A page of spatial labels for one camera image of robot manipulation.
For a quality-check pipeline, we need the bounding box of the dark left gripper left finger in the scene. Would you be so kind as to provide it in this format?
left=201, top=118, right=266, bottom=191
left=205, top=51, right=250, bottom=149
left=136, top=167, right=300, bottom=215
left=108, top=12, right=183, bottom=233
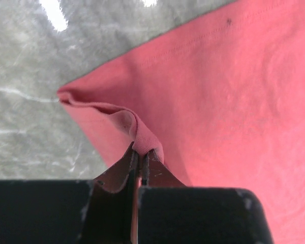
left=94, top=142, right=138, bottom=194

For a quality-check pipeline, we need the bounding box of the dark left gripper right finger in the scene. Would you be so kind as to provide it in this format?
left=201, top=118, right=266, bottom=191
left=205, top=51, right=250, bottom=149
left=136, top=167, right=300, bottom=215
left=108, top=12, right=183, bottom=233
left=141, top=149, right=185, bottom=188

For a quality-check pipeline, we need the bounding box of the salmon pink t-shirt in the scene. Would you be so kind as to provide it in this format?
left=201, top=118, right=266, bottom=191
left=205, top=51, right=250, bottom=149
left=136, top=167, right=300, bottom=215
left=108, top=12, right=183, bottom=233
left=57, top=1, right=305, bottom=243

